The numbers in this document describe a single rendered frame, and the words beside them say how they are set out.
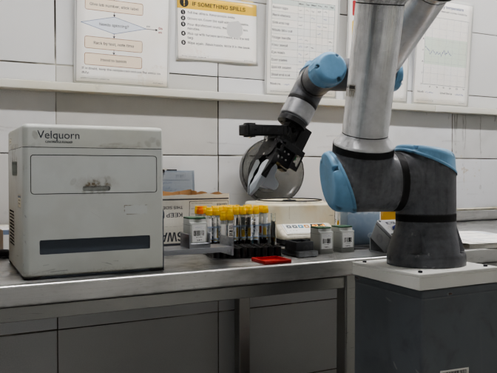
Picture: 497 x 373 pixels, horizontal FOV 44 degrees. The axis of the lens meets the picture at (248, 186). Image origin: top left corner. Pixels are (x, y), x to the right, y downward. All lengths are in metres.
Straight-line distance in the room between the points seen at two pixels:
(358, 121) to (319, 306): 1.26
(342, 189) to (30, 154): 0.59
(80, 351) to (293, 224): 0.75
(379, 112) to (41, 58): 1.10
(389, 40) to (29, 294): 0.79
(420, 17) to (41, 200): 0.81
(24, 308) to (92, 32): 0.96
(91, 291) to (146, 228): 0.17
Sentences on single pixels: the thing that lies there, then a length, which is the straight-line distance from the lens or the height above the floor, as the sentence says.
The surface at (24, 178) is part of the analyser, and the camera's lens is 1.25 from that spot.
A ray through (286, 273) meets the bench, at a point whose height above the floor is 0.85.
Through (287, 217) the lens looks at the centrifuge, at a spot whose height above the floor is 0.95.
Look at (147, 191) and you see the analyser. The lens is 1.30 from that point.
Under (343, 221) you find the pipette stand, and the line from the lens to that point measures 1.69.
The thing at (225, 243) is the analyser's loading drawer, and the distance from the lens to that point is 1.42.
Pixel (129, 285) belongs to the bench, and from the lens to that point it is 1.27.
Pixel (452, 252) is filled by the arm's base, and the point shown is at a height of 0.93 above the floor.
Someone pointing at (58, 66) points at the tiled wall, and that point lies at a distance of 1.93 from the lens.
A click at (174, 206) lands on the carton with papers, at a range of 1.63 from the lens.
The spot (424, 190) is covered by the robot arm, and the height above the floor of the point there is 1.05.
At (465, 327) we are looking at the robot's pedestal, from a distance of 1.23.
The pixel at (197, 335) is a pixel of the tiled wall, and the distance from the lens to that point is 2.10.
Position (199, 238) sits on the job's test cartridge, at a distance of 1.37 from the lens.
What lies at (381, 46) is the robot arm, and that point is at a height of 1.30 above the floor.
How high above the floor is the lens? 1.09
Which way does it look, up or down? 2 degrees down
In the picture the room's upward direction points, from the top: straight up
